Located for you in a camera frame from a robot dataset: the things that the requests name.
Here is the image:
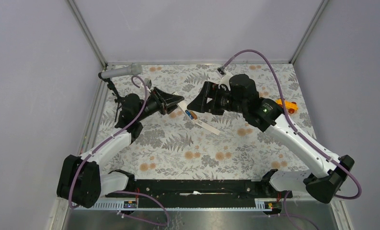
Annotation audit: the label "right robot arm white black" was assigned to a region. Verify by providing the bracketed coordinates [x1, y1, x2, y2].
[187, 74, 355, 204]

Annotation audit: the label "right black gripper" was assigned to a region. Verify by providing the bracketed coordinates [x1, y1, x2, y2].
[186, 80, 246, 115]

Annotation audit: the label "grey microphone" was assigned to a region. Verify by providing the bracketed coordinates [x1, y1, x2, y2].
[98, 63, 143, 80]

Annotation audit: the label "white remote battery cover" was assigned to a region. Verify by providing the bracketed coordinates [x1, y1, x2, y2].
[195, 120, 220, 135]

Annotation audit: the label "white remote control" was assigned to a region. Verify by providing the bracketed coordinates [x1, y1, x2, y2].
[177, 101, 198, 124]

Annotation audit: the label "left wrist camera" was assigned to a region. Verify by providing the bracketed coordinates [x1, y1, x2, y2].
[144, 78, 152, 92]

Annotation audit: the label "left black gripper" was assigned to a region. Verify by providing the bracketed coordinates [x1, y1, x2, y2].
[136, 87, 184, 122]

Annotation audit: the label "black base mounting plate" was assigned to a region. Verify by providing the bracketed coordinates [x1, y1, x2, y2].
[126, 179, 294, 208]

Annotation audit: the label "floral patterned table mat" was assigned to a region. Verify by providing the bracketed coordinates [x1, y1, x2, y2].
[95, 64, 316, 180]

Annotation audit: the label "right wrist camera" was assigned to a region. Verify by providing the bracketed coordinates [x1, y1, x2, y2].
[217, 67, 233, 91]

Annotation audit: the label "yellow toy car red wheels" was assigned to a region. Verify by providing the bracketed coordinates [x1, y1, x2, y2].
[276, 99, 299, 114]

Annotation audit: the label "orange battery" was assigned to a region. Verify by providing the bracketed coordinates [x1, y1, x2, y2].
[188, 110, 197, 120]

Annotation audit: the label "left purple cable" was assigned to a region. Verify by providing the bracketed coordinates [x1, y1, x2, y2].
[68, 75, 149, 210]

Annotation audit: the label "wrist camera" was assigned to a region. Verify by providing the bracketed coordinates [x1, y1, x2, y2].
[144, 78, 152, 92]
[217, 67, 233, 91]

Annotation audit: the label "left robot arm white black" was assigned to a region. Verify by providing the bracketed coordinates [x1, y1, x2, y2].
[57, 87, 184, 208]

